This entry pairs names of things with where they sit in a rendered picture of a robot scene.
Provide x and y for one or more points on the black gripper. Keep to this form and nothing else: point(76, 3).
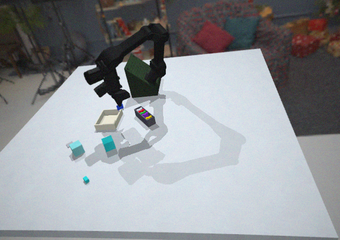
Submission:
point(117, 93)

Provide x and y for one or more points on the beige open tray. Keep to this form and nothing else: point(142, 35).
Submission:
point(108, 119)

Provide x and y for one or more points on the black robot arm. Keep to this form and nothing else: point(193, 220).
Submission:
point(114, 55)

